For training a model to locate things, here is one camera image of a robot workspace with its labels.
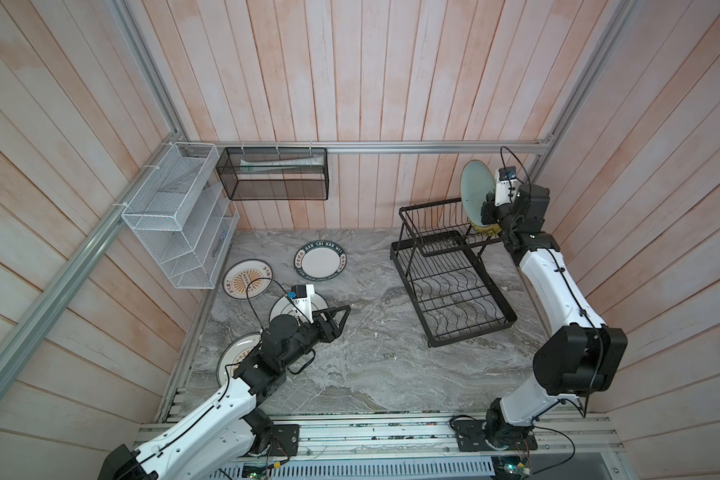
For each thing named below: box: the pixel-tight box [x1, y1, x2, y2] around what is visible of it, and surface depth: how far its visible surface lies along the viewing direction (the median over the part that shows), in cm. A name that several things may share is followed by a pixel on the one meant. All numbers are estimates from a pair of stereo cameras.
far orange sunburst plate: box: [222, 259, 274, 300], surface depth 108 cm
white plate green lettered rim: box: [293, 240, 347, 282], surface depth 113 cm
